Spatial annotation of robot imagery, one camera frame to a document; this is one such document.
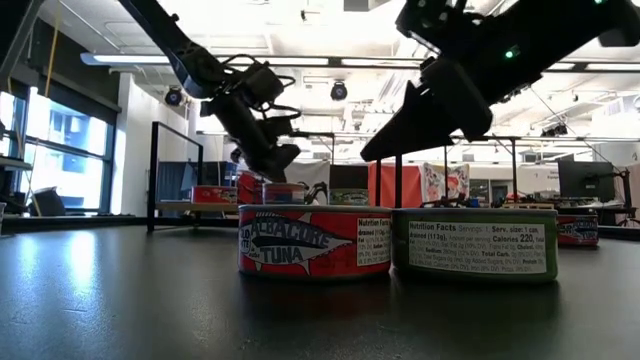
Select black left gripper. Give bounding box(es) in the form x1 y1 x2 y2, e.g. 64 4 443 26
201 93 302 184

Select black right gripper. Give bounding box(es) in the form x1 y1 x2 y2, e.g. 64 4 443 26
359 0 545 164

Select blue label can beige lid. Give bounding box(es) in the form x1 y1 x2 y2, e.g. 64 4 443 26
262 182 307 206

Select red albacore tuna can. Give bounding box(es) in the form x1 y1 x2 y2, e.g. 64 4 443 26
191 185 239 205
556 213 600 248
237 203 394 279

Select green label can gold lid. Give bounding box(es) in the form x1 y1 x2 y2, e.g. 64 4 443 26
328 188 371 207

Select green label can silver lid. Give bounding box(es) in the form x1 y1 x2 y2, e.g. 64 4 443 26
390 206 560 285

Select red background object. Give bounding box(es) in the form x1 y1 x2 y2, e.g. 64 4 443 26
236 171 265 206

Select white banner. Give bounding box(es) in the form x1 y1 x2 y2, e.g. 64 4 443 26
284 159 332 194

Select patterned cloth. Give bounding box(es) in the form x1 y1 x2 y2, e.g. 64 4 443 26
422 162 471 205

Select orange partition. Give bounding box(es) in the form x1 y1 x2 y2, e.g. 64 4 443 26
368 162 425 210

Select ceiling light strip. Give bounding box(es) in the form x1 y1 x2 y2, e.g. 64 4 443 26
329 55 426 70
79 51 331 70

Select black clamp device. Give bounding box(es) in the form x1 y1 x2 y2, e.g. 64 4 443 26
418 193 469 210

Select dark background screen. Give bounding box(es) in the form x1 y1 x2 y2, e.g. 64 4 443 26
328 164 370 190

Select wooden crate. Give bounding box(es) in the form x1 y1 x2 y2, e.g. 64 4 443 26
502 201 556 211

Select dark background monitor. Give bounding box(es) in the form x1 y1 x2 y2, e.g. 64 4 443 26
557 159 617 204

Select large window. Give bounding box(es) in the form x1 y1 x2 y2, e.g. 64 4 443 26
0 87 119 214

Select black office chair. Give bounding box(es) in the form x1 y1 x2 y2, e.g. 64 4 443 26
27 185 67 218

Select wooden shelf black metal frame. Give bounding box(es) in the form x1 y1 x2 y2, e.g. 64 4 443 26
146 121 404 234

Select black metal rack frame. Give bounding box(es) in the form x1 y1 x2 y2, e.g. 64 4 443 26
442 133 524 209

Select black metal table frame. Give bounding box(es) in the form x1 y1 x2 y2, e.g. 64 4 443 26
0 213 640 242

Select yellow hanging cable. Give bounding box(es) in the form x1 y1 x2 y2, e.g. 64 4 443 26
43 9 64 99

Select grey diagonal frame strut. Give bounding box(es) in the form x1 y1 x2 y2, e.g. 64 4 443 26
0 0 49 84

